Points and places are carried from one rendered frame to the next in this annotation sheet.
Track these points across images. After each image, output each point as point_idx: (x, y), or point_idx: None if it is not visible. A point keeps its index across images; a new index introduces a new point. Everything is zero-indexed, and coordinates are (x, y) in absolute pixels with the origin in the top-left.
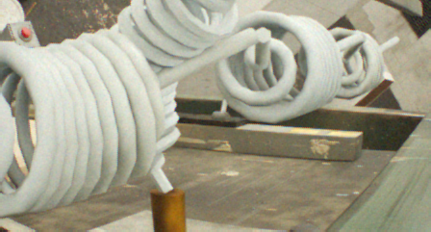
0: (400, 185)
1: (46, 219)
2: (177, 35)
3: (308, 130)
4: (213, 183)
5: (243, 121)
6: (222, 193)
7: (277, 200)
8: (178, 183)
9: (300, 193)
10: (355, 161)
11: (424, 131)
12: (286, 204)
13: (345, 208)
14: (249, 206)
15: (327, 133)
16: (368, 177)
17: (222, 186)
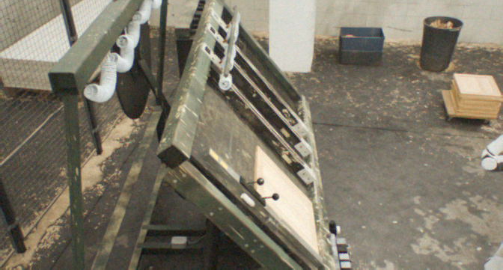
0: (205, 66)
1: (237, 127)
2: None
3: (223, 165)
4: (227, 148)
5: (240, 179)
6: (223, 139)
7: (213, 129)
8: (232, 150)
9: (210, 131)
10: (203, 151)
11: (201, 90)
12: (211, 125)
13: (200, 114)
14: (216, 128)
15: (218, 158)
16: (198, 132)
17: (224, 145)
